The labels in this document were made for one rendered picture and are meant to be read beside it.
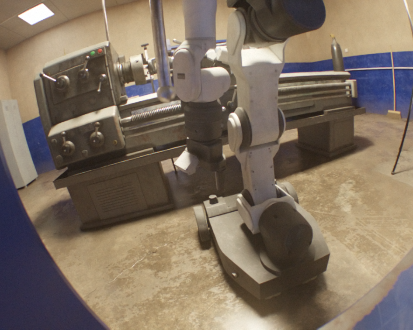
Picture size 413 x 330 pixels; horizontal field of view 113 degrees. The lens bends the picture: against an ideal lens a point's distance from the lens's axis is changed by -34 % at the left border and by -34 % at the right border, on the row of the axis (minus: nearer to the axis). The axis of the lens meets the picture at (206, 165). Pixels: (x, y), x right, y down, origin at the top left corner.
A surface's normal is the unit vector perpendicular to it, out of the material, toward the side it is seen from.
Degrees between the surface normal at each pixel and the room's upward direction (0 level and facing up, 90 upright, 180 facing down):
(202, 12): 114
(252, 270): 0
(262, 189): 88
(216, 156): 105
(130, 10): 90
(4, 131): 90
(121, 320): 0
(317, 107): 90
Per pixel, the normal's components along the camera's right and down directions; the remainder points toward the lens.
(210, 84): 0.72, 0.28
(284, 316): -0.18, -0.93
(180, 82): -0.69, 0.39
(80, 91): 0.25, 0.27
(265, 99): 0.22, 0.56
